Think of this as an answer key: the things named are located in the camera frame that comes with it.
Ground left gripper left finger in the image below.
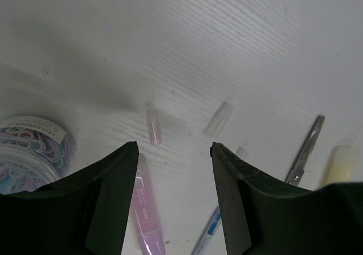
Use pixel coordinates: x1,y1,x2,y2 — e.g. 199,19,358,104
1,142,138,254

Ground paper clip jar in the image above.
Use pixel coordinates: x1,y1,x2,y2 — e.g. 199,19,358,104
1,116,74,194

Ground black handled scissors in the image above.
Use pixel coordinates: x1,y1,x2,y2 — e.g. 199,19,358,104
285,115,326,186

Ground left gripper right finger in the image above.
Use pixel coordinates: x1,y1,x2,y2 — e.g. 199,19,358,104
210,143,362,254

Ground yellow highlighter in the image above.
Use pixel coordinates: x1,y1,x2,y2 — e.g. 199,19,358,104
319,138,360,188

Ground blue pen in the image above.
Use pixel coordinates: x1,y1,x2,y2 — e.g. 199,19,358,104
191,206,222,255

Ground purple highlighter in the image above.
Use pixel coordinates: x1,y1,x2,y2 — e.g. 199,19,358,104
130,154,166,255

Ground clear pink pen cap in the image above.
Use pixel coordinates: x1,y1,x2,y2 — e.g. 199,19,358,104
145,102,162,146

